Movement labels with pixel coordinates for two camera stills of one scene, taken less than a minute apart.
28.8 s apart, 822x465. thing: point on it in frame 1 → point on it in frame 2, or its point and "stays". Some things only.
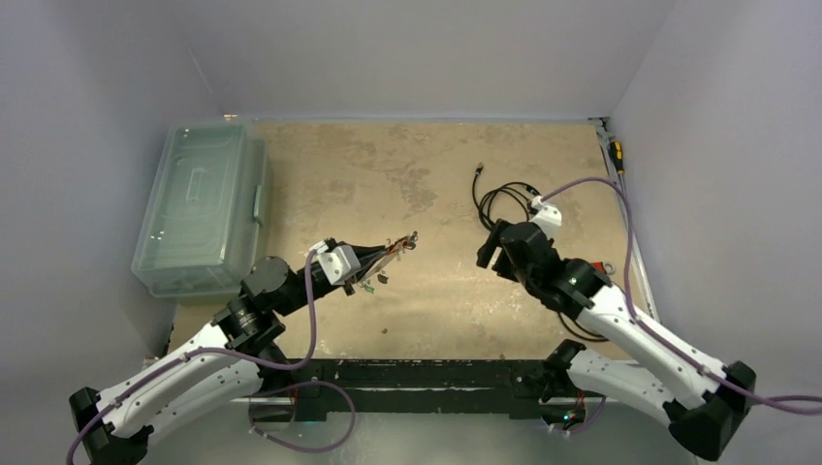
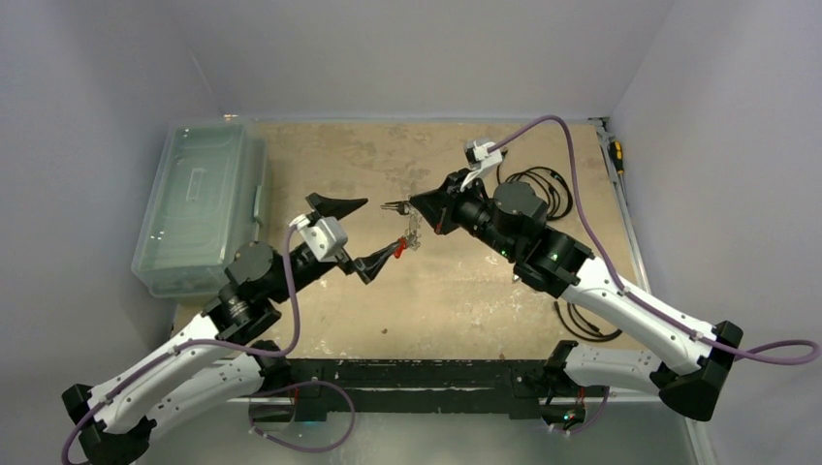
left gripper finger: [367, 255] → [337, 208]
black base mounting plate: [419, 386] stays
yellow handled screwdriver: [616, 147] stays
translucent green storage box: [205, 215] stays
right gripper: [494, 250] → [452, 205]
